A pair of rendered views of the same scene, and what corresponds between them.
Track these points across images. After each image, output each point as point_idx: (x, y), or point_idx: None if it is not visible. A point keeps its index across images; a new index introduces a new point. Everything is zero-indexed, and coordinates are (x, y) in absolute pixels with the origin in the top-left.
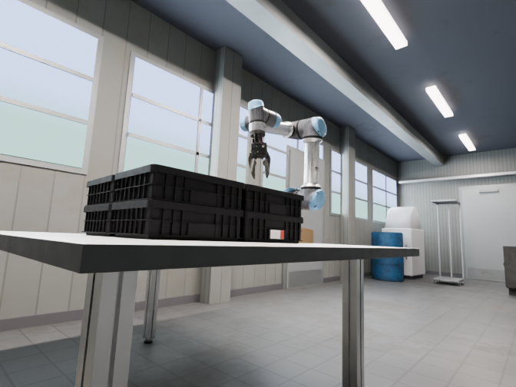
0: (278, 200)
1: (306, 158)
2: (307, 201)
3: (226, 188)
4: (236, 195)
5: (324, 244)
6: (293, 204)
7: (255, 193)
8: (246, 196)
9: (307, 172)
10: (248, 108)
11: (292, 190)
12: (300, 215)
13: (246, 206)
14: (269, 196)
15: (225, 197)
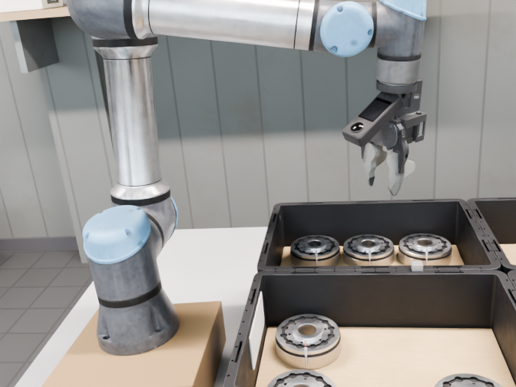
0: (363, 221)
1: (153, 108)
2: (173, 227)
3: (514, 213)
4: (487, 223)
5: (249, 280)
6: (311, 224)
7: (434, 215)
8: (458, 222)
9: (157, 149)
10: (425, 14)
11: (147, 216)
12: (286, 243)
13: (457, 239)
14: (391, 216)
15: (514, 229)
